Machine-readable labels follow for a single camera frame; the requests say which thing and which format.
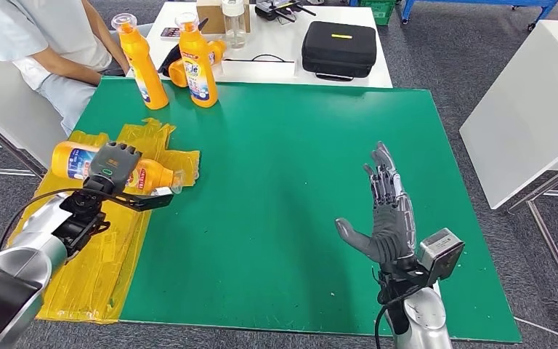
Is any black remote controller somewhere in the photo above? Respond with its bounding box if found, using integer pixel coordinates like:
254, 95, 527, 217
256, 0, 318, 23

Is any brown cardboard box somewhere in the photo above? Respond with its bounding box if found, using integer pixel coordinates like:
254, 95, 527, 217
197, 0, 252, 35

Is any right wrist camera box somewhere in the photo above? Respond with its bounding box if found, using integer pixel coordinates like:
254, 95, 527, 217
416, 228, 466, 287

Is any clear plastic water bottle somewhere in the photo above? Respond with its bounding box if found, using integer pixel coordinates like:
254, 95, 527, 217
222, 0, 249, 49

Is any green plastic crate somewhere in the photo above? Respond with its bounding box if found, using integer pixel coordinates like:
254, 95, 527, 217
358, 0, 398, 26

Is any yellow taped cardboard sheet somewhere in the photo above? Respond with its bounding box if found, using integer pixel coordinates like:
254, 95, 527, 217
7, 118, 202, 324

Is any black zip carry case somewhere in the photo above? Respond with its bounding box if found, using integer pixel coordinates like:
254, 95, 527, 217
302, 21, 379, 83

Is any white desk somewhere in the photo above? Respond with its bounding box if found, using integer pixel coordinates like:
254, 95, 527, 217
128, 2, 395, 90

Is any thin black cable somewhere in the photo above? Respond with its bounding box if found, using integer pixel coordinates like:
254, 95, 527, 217
225, 54, 295, 63

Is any blue metal cart frame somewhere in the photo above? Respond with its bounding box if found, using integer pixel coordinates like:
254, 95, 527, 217
399, 0, 558, 32

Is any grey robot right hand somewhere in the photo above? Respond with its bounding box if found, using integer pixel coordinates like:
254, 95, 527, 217
335, 140, 419, 268

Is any white floor cable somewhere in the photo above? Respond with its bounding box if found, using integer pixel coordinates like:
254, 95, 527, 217
514, 312, 558, 340

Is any white table with metal legs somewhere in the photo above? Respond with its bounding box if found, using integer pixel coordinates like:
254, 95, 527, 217
459, 20, 558, 329

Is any flat white box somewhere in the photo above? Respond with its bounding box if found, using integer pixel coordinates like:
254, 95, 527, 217
222, 59, 298, 81

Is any orange detergent bottle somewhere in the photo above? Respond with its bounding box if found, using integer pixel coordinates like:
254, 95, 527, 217
168, 39, 228, 89
174, 12, 219, 108
50, 140, 186, 195
111, 13, 170, 111

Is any person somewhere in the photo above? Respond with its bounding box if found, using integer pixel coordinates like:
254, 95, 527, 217
0, 0, 131, 137

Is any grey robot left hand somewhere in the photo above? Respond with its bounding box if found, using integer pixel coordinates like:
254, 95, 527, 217
84, 140, 142, 195

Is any green table mat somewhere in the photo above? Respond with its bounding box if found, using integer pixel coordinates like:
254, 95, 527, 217
74, 76, 523, 344

